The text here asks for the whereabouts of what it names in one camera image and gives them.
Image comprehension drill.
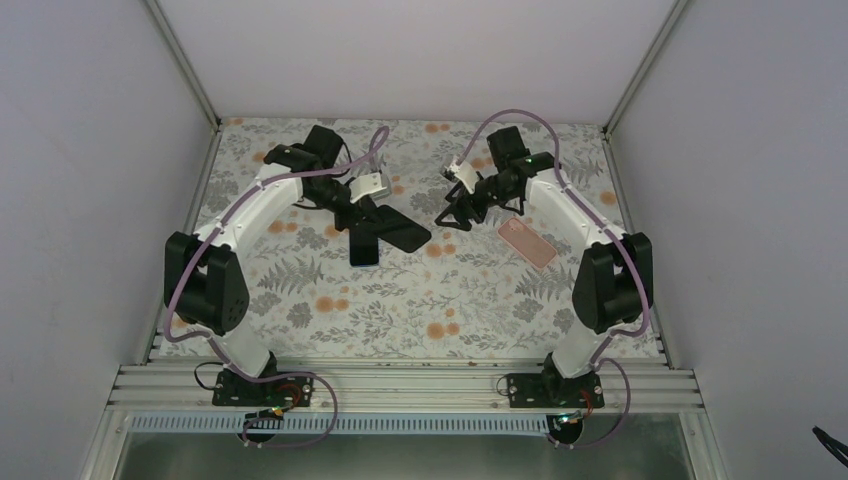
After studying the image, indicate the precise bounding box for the pink phone case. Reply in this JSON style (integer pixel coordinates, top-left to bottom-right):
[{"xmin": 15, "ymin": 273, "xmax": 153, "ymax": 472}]
[{"xmin": 496, "ymin": 217, "xmax": 558, "ymax": 270}]

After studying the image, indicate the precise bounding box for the black smartphone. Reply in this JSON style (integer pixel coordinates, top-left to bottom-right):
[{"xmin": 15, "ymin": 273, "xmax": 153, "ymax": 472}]
[{"xmin": 349, "ymin": 222, "xmax": 380, "ymax": 268}]

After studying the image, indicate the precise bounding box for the black phone-shaped object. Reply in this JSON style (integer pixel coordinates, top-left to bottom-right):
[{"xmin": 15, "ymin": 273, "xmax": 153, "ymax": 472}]
[{"xmin": 371, "ymin": 205, "xmax": 432, "ymax": 253}]

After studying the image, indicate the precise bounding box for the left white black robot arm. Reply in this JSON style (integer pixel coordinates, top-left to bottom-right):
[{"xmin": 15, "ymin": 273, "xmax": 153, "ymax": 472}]
[{"xmin": 162, "ymin": 125, "xmax": 390, "ymax": 405}]

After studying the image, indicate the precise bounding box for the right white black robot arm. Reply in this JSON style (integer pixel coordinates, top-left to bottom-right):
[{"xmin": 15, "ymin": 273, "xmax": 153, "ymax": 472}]
[{"xmin": 435, "ymin": 127, "xmax": 653, "ymax": 407}]

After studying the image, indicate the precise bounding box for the floral patterned table mat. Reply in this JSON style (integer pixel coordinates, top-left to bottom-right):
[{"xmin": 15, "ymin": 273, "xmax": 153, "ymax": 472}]
[{"xmin": 197, "ymin": 117, "xmax": 623, "ymax": 359}]

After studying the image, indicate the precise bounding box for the black object at edge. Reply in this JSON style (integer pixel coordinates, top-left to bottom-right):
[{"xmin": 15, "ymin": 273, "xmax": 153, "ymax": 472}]
[{"xmin": 812, "ymin": 426, "xmax": 848, "ymax": 467}]

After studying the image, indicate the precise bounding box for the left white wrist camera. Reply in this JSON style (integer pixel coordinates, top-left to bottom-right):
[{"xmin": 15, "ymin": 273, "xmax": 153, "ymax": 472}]
[{"xmin": 348, "ymin": 172, "xmax": 391, "ymax": 203}]

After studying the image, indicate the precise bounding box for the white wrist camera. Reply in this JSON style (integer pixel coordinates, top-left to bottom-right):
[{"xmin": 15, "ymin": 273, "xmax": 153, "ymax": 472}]
[
  {"xmin": 348, "ymin": 172, "xmax": 391, "ymax": 203},
  {"xmin": 441, "ymin": 155, "xmax": 479, "ymax": 194}
]

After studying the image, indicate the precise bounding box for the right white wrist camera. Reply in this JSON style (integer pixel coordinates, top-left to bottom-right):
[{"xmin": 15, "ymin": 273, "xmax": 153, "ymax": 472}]
[{"xmin": 441, "ymin": 155, "xmax": 479, "ymax": 194}]

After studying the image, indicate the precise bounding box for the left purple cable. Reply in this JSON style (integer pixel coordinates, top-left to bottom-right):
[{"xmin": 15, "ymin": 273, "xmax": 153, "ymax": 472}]
[{"xmin": 162, "ymin": 125, "xmax": 392, "ymax": 451}]

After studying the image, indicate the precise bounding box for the purple cable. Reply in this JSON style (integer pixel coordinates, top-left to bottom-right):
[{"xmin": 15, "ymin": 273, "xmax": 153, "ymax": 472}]
[
  {"xmin": 162, "ymin": 125, "xmax": 392, "ymax": 451},
  {"xmin": 457, "ymin": 109, "xmax": 654, "ymax": 451}
]

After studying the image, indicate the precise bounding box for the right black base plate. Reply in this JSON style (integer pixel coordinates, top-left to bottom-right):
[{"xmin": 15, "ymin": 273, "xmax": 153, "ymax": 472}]
[{"xmin": 505, "ymin": 372, "xmax": 605, "ymax": 409}]

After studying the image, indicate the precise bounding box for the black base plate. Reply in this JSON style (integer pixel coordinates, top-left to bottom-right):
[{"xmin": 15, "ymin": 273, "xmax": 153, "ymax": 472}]
[
  {"xmin": 505, "ymin": 372, "xmax": 605, "ymax": 409},
  {"xmin": 211, "ymin": 369, "xmax": 314, "ymax": 408}
]

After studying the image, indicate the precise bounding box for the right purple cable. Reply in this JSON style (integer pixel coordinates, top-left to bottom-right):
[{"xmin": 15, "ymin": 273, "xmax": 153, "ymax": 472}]
[{"xmin": 457, "ymin": 109, "xmax": 654, "ymax": 451}]

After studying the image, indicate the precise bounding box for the slotted cable duct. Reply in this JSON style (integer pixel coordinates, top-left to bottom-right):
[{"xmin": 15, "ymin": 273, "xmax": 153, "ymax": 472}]
[{"xmin": 127, "ymin": 412, "xmax": 549, "ymax": 436}]

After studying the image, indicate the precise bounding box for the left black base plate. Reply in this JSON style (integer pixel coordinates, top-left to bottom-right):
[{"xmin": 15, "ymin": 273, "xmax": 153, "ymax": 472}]
[{"xmin": 211, "ymin": 369, "xmax": 314, "ymax": 408}]

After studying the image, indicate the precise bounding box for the aluminium rail frame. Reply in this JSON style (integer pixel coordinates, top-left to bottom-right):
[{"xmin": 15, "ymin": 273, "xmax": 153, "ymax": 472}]
[{"xmin": 107, "ymin": 358, "xmax": 705, "ymax": 414}]

